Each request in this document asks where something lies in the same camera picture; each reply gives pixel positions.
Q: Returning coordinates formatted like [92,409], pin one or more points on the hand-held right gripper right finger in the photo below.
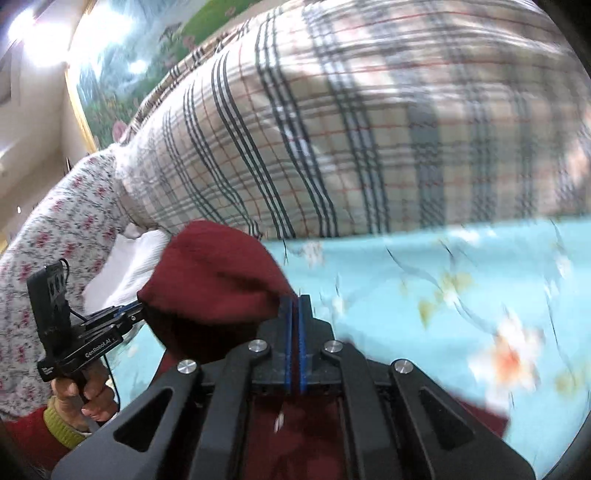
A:
[304,341]

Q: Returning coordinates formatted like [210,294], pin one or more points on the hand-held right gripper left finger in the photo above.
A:
[288,341]

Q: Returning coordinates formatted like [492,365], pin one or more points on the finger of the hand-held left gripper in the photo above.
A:
[120,311]
[129,323]

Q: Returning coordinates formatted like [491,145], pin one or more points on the maroon knit sweater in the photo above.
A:
[217,286]

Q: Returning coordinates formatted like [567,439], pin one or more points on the person's left forearm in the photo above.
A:
[32,434]

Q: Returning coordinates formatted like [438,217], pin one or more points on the person's left hand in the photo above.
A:
[99,392]

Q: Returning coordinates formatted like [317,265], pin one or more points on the white towel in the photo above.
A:
[129,267]

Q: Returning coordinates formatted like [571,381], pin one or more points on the pink floral pillow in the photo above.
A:
[55,230]

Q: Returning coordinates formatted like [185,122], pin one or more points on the light blue floral bed sheet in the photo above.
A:
[415,295]

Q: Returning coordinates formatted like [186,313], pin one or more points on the plaid quilt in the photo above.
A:
[323,129]

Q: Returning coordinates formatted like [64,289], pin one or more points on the framed landscape wall painting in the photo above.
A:
[120,60]

